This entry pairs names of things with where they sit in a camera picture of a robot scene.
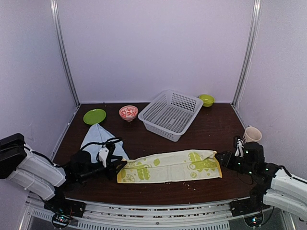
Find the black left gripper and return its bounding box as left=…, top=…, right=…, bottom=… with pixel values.
left=79, top=156, right=127, bottom=184

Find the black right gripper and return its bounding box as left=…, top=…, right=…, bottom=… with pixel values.
left=214, top=151, right=256, bottom=177

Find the green crocodile pattern towel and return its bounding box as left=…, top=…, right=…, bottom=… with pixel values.
left=117, top=149, right=223, bottom=184

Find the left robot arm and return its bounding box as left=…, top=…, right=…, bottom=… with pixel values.
left=0, top=133, right=127, bottom=213

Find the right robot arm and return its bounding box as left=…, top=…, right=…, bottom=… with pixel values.
left=215, top=140, right=307, bottom=220

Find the light blue towel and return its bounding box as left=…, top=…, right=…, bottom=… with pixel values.
left=81, top=124, right=129, bottom=163

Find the green round plate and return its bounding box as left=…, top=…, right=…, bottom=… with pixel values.
left=83, top=109, right=106, bottom=125

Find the red white patterned bowl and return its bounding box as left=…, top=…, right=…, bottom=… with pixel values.
left=118, top=105, right=139, bottom=122

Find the small lime green bowl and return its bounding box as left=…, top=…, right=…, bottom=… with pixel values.
left=198, top=94, right=215, bottom=107

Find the white perforated plastic basket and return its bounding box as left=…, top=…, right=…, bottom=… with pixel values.
left=138, top=90, right=203, bottom=142

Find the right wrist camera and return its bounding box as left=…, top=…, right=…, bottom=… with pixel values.
left=234, top=136, right=244, bottom=157

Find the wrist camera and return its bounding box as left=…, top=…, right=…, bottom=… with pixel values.
left=234, top=136, right=244, bottom=157
left=96, top=143, right=115, bottom=168

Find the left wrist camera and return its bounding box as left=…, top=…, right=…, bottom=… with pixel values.
left=96, top=143, right=115, bottom=168

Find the aluminium front rail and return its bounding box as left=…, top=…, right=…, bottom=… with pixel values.
left=24, top=196, right=295, bottom=230

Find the right aluminium corner post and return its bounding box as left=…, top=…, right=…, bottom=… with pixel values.
left=232, top=0, right=262, bottom=108

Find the aluminium corner post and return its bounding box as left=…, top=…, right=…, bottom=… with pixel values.
left=232, top=0, right=262, bottom=108
left=50, top=0, right=80, bottom=107

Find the left aluminium corner post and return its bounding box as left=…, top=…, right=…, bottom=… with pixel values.
left=50, top=0, right=80, bottom=107

